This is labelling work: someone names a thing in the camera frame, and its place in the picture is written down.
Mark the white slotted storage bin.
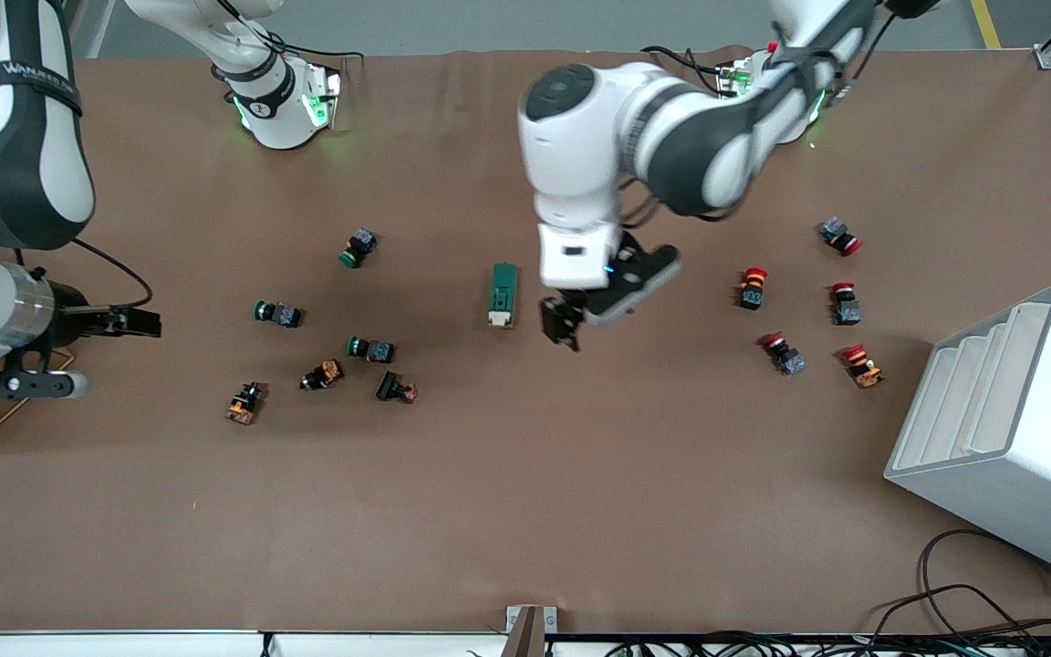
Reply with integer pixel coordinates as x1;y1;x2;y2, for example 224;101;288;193
884;282;1051;588

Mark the brown table cover mat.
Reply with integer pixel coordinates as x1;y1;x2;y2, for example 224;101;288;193
0;47;1051;635

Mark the red orange-striped button dark block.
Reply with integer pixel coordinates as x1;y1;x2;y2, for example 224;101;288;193
738;266;769;311

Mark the green load switch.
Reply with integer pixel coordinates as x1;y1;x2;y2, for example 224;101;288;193
487;263;521;330

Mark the black switch with red tip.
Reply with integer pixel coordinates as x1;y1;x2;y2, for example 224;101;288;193
375;370;420;404

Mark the red button orange contact block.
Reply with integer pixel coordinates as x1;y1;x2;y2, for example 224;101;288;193
841;343;886;390

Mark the black cable bundle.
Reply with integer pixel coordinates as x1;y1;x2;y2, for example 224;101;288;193
608;630;1051;657

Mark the red button with grey block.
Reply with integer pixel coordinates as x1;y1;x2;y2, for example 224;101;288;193
759;331;807;377
831;281;862;327
819;216;864;256

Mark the black button orange contact block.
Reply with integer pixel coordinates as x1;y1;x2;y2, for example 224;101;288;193
299;360;345;392
225;381;266;426

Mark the metal bracket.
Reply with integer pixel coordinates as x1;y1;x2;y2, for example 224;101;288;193
505;605;558;657

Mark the black cable with silver connector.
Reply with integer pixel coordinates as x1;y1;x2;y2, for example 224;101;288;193
640;44;732;78

